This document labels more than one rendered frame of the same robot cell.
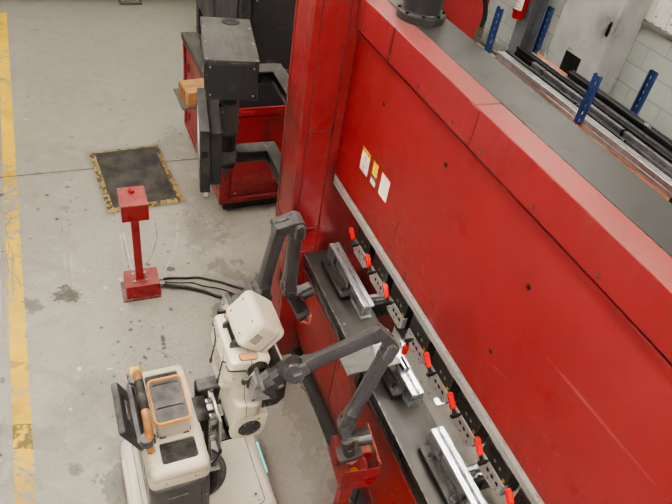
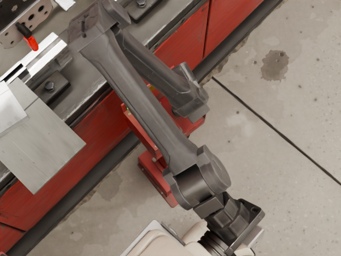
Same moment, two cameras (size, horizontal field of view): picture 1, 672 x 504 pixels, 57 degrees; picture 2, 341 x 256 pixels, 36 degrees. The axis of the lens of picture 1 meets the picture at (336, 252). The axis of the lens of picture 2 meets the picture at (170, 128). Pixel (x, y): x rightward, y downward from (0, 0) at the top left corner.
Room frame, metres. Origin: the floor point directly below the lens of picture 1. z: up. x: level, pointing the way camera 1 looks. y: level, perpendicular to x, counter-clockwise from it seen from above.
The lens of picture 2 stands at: (1.65, 0.25, 2.30)
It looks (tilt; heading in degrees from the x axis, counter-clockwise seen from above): 73 degrees down; 253
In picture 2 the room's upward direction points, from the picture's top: 2 degrees counter-clockwise
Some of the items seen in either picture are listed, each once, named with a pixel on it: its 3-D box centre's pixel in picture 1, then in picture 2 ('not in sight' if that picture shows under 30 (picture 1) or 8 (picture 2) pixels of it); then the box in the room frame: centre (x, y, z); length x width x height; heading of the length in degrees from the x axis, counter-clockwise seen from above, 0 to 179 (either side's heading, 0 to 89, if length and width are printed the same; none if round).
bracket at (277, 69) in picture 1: (269, 86); not in sight; (2.98, 0.49, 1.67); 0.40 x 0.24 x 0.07; 28
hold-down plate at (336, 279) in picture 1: (335, 278); not in sight; (2.46, -0.02, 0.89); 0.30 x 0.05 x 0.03; 28
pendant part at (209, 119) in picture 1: (209, 139); not in sight; (2.77, 0.75, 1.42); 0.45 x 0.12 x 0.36; 18
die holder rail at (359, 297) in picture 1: (349, 279); not in sight; (2.45, -0.10, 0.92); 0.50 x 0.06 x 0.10; 28
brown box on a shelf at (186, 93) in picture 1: (195, 90); not in sight; (3.96, 1.18, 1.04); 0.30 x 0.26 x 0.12; 29
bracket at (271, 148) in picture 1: (263, 165); not in sight; (2.98, 0.49, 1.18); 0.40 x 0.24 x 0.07; 28
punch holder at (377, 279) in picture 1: (386, 274); not in sight; (2.16, -0.25, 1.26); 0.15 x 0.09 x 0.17; 28
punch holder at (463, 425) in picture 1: (473, 417); not in sight; (1.45, -0.62, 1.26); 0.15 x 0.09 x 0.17; 28
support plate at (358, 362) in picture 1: (366, 354); (25, 134); (1.89, -0.22, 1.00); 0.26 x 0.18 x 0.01; 118
